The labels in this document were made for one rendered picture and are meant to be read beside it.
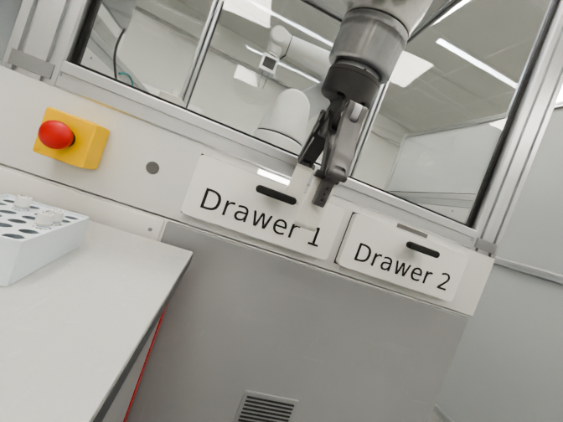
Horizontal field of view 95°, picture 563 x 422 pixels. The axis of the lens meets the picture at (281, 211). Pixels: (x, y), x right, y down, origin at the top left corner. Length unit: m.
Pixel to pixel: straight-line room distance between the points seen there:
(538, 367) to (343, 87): 1.78
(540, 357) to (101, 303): 1.90
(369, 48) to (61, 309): 0.40
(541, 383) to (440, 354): 1.20
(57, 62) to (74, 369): 0.48
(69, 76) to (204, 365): 0.56
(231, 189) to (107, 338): 0.31
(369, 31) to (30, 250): 0.41
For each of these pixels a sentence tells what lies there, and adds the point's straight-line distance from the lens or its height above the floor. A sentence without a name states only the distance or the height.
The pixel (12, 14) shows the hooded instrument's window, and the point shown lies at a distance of 1.21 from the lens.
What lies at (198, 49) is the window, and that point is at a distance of 0.57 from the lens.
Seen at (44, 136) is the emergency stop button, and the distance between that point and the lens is 0.49.
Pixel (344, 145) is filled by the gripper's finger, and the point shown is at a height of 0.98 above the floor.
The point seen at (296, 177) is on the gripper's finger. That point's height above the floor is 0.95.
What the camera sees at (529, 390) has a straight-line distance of 1.98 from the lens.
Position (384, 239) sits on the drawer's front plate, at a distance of 0.57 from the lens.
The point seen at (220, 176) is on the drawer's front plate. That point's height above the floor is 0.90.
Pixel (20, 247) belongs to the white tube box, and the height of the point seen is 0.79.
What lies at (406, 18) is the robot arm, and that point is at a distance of 0.41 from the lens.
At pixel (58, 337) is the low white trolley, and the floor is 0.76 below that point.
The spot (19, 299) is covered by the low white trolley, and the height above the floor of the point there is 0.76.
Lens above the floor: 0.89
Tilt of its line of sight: 1 degrees down
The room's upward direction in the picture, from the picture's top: 20 degrees clockwise
